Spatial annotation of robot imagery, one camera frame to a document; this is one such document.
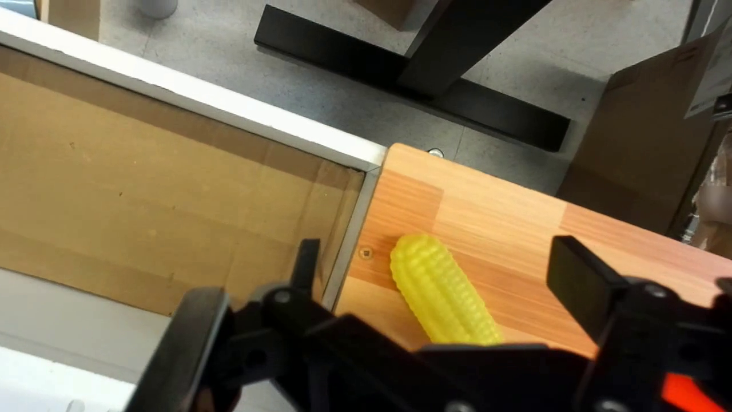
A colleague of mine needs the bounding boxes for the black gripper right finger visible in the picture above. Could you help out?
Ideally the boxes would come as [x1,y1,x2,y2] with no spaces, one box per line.
[544,235,635,342]

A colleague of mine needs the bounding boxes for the yellow corn plush toy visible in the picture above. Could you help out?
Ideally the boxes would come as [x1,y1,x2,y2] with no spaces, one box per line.
[388,232,508,348]

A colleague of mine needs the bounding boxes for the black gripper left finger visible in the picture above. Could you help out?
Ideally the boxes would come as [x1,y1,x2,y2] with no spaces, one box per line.
[286,237,324,302]

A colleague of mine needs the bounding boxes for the black table base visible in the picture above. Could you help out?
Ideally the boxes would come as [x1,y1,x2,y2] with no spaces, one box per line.
[251,0,573,154]

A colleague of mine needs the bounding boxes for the white toy kitchen sink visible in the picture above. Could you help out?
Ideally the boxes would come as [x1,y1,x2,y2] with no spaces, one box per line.
[0,7,388,412]

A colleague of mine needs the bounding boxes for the large brown cardboard box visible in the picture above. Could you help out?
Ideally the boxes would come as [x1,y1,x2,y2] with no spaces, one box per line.
[558,30,732,237]

